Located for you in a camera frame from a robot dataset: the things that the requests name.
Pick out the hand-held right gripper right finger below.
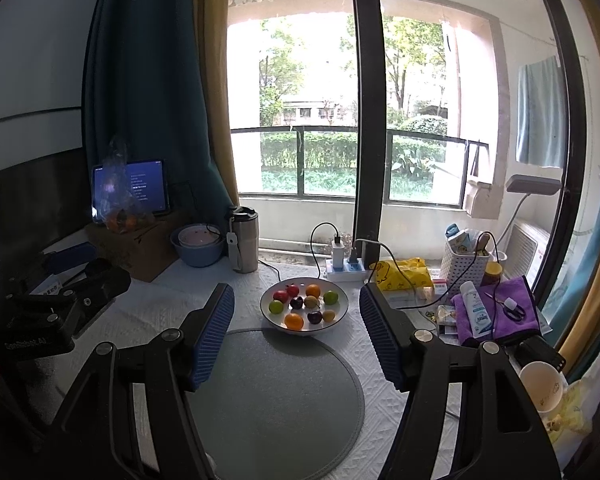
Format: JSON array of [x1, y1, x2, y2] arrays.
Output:
[[358, 282, 563, 480]]

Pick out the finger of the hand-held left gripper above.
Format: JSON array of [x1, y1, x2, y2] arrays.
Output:
[[11, 258, 132, 339], [40, 242, 98, 273]]

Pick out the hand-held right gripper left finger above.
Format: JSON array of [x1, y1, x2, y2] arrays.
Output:
[[45, 282, 236, 480]]

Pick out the white plate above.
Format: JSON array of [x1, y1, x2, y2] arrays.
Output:
[[259, 277, 350, 337]]

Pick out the cardboard box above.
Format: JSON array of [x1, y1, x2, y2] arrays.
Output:
[[84, 212, 193, 283]]

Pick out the white flat box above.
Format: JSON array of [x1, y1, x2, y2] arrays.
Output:
[[387, 287, 436, 306]]

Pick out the white textured tablecloth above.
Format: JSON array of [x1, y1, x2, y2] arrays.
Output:
[[10, 255, 546, 480]]

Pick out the clear plastic bag of oranges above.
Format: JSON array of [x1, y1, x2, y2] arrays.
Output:
[[97, 135, 156, 235]]

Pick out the yellow plastic bag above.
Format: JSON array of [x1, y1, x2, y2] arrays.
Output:
[[369, 257, 435, 293]]

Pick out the white power strip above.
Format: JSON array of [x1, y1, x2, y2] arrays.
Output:
[[325, 258, 376, 282]]

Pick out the blue bowl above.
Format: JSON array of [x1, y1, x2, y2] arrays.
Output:
[[170, 224, 226, 268]]

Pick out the stainless steel tumbler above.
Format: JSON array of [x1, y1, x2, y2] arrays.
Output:
[[224, 206, 260, 274]]

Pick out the round grey mat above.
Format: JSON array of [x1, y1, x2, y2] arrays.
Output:
[[180, 327, 366, 478]]

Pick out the small white bowl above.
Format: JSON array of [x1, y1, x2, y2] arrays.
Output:
[[176, 225, 222, 248]]

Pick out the white tube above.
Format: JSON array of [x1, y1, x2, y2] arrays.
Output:
[[460, 281, 496, 338]]

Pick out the tablet computer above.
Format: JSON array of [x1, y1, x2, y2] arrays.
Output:
[[91, 159, 172, 221]]

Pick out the white woven basket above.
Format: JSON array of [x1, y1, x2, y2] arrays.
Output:
[[440, 237, 492, 283]]

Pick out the purple cloth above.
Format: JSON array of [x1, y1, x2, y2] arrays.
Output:
[[451, 275, 542, 347]]

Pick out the black scissors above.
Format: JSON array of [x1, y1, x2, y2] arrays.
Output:
[[482, 292, 528, 322]]

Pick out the black box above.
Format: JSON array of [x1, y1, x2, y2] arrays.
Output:
[[514, 336, 567, 373]]

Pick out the white outdoor unit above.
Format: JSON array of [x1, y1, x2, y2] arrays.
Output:
[[502, 220, 551, 281]]

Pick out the balcony railing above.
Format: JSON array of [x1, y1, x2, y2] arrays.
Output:
[[230, 127, 488, 208]]

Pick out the crumpled tissue paper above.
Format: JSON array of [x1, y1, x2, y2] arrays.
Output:
[[545, 345, 600, 441]]

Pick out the teal curtain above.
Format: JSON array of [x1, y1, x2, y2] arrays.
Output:
[[82, 0, 241, 241]]

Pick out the white desk lamp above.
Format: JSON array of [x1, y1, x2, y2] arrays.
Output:
[[495, 174, 563, 256]]

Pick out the yellow curtain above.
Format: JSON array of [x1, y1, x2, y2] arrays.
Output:
[[190, 0, 241, 206]]

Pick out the light blue hanging towel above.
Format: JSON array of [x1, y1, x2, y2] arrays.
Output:
[[516, 55, 566, 168]]

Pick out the grey power cable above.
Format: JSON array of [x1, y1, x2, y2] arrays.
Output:
[[352, 239, 461, 311]]

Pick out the black charger cable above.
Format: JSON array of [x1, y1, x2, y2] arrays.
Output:
[[310, 222, 343, 281]]

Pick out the thin black cable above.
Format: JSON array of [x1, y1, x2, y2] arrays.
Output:
[[380, 231, 496, 311]]

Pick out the dark window frame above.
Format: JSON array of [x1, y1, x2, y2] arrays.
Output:
[[525, 0, 588, 301], [349, 0, 388, 256]]

